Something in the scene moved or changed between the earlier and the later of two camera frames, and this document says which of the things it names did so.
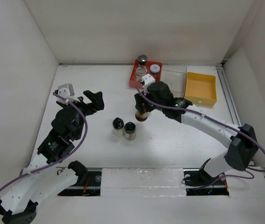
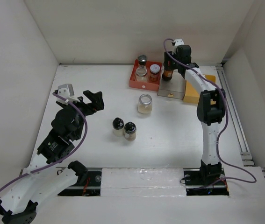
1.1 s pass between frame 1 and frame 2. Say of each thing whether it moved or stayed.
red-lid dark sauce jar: moved
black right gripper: moved
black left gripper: stayed
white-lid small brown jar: stayed
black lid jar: stayed
